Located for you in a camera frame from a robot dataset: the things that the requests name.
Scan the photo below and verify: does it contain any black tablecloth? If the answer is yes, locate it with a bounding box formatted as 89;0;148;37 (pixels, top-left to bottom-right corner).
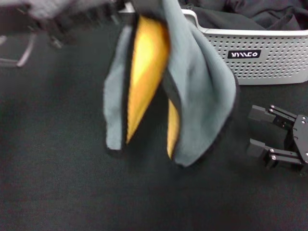
0;12;308;231

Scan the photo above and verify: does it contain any black cloth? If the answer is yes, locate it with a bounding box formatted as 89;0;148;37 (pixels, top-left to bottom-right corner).
178;0;308;31

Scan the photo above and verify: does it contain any grey perforated storage box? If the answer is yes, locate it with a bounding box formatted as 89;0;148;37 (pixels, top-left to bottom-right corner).
180;9;308;86

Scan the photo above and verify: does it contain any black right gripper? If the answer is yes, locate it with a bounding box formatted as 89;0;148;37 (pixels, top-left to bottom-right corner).
246;104;308;178

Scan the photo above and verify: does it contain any grey and yellow towel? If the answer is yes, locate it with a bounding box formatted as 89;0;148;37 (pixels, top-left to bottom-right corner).
103;0;241;168

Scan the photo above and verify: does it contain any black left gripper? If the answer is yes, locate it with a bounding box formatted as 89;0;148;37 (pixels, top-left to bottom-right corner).
48;0;135;47

